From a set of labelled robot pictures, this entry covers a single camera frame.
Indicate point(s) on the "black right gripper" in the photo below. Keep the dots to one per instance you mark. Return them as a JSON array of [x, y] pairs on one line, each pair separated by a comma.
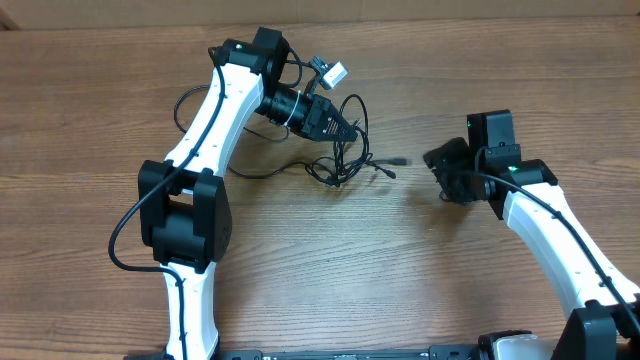
[[439, 163]]

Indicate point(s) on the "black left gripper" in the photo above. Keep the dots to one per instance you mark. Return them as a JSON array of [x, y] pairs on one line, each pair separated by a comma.
[[317, 116]]

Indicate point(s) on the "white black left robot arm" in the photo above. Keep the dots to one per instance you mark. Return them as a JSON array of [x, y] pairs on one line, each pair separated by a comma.
[[184, 209]]

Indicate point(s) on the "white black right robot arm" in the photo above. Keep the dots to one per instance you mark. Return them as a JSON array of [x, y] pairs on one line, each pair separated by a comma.
[[600, 304]]

